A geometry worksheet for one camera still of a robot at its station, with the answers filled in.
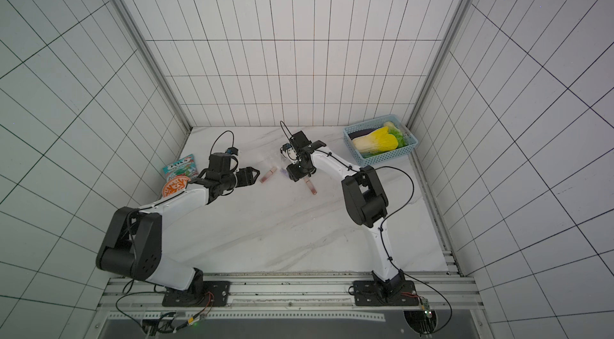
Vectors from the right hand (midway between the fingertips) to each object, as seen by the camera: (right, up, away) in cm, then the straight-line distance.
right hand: (287, 174), depth 97 cm
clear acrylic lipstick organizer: (-9, +6, +8) cm, 14 cm away
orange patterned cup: (-45, -4, -2) cm, 46 cm away
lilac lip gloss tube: (-2, 0, +5) cm, 5 cm away
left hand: (-14, -1, -5) cm, 15 cm away
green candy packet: (-45, +2, +5) cm, 46 cm away
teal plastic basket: (+37, +7, +3) cm, 38 cm away
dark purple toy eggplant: (+34, +18, +15) cm, 42 cm away
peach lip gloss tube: (-8, 0, +5) cm, 9 cm away
